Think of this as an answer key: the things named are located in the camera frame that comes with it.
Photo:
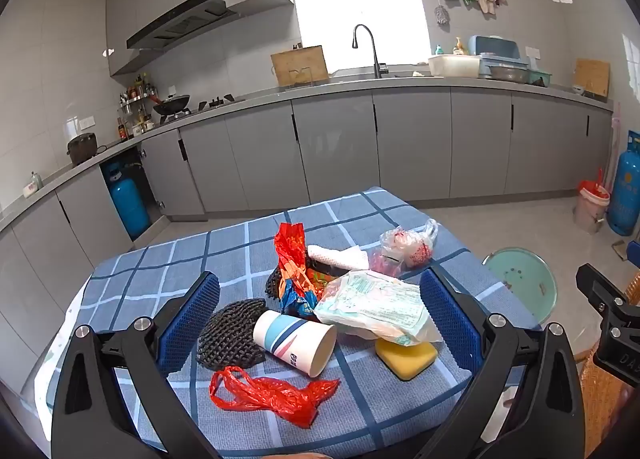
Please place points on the clear red printed plastic bag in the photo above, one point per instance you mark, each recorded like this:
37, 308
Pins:
417, 249

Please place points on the yellow sponge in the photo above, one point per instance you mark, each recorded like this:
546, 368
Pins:
407, 360

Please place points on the wicker chair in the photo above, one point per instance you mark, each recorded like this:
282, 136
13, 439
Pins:
600, 391

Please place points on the white foam net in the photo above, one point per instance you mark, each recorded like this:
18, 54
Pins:
335, 255

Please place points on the grey hanging duster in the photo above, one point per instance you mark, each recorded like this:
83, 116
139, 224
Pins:
441, 14

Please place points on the white wall socket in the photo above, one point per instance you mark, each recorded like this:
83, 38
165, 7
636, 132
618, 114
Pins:
533, 53
86, 123

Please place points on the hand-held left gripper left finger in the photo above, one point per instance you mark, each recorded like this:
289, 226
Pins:
187, 324

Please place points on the blue dish rack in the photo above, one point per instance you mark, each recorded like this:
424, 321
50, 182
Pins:
492, 46

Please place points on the red green snack packet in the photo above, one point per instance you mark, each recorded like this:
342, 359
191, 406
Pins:
322, 281

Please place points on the green tray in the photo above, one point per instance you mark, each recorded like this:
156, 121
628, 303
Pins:
540, 79

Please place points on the soap dispenser bottle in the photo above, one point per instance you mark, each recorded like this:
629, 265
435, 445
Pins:
458, 46

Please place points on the gas stove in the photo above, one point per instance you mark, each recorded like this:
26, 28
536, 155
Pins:
215, 103

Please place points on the wooden cutting board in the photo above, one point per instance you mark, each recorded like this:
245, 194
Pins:
592, 76
300, 64

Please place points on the black kitchen faucet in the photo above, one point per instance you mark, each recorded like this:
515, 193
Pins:
374, 54

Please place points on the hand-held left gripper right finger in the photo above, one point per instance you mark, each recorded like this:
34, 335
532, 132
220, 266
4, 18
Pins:
447, 314

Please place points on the white plastic tub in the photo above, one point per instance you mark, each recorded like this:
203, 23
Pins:
454, 66

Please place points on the white blue paper cup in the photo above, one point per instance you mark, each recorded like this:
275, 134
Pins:
285, 336

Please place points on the blue checkered tablecloth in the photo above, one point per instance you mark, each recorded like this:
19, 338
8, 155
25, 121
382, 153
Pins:
200, 254

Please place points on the black wok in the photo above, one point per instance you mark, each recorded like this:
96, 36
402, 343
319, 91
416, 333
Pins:
172, 104

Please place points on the small white container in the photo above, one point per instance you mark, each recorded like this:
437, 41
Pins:
32, 186

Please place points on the dark cooking pot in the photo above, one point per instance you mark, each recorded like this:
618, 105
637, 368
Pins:
81, 149

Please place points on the black foam net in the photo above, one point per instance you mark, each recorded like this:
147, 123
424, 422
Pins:
225, 334
272, 285

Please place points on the red orange snack wrapper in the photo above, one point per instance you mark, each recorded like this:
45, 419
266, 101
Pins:
290, 249

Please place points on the white green wipe packet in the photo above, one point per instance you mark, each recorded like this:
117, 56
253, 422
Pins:
375, 306

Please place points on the bin with red bag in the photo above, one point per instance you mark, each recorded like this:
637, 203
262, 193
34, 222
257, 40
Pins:
590, 211

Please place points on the green round stool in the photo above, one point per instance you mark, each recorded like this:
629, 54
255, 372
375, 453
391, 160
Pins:
525, 279

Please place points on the beige hanging gloves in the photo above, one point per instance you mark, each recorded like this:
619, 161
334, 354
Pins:
490, 1

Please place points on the blue gas cylinder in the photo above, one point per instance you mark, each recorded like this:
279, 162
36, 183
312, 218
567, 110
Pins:
625, 189
127, 204

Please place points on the metal basin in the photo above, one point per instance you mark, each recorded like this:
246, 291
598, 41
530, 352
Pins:
507, 73

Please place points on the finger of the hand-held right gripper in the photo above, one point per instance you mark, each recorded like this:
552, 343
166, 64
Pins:
595, 286

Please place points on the grey kitchen counter cabinets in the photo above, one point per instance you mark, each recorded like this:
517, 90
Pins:
400, 139

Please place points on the black range hood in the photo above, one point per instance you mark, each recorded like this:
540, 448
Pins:
180, 21

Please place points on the spice rack with bottles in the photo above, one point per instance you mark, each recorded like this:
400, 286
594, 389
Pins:
137, 109

